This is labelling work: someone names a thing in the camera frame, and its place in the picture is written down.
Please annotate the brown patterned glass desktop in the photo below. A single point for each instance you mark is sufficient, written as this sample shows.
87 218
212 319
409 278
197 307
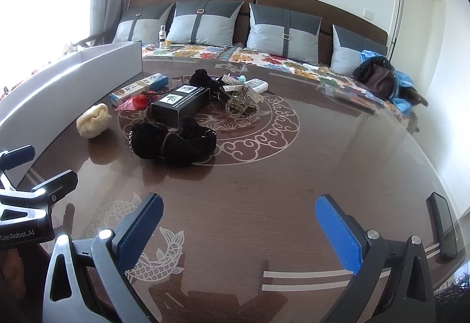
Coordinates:
275 179

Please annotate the white labelled bottle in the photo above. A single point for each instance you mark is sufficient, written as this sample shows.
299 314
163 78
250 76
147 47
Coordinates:
257 85

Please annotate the red candy packet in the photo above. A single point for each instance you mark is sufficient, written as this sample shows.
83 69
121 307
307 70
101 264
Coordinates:
136 102

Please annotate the white door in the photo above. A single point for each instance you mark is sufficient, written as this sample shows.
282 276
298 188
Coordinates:
398 14

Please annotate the floral sofa blanket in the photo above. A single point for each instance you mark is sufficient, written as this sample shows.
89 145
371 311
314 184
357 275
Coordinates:
257 56

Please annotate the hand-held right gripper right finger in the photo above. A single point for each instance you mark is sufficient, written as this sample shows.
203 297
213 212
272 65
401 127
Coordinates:
337 235

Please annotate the black smartphone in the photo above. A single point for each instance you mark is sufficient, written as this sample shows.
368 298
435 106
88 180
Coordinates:
442 223

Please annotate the white pump bottle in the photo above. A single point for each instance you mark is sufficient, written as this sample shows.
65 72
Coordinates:
162 36

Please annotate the white wall switch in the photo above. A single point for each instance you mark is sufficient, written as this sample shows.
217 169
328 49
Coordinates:
368 13

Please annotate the brown bag with clothes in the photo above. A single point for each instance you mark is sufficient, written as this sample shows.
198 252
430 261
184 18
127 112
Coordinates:
402 82

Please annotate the blue white toothpaste box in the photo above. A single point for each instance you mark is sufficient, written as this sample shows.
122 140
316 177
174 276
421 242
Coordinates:
139 88

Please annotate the rhinestone bow hair clip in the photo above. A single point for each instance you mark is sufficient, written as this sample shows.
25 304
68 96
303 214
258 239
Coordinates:
244 89

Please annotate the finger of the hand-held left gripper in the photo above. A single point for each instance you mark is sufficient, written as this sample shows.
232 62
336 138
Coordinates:
58 181
18 156

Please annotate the white cardboard box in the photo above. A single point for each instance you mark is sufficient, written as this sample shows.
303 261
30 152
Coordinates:
73 77

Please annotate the dark wooden armrest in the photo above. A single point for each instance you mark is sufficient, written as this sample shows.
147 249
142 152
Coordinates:
416 97

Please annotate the clear hair claw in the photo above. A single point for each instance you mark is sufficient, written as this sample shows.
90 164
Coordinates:
238 108

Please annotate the purple teal toy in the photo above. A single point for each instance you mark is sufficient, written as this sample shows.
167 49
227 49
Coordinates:
241 78

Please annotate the black rectangular box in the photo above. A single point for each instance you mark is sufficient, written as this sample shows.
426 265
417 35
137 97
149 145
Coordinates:
180 104

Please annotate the brown leather handbag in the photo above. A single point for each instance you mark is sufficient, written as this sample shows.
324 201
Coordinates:
380 80

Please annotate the black garment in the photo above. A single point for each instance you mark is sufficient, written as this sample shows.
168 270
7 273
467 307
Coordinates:
367 67

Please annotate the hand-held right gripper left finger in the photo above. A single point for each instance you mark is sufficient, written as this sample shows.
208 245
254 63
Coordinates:
141 231

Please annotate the black scrunchie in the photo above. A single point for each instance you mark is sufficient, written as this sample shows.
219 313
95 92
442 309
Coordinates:
200 78

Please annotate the cream plush toy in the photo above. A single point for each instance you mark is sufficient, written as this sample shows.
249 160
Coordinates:
93 121

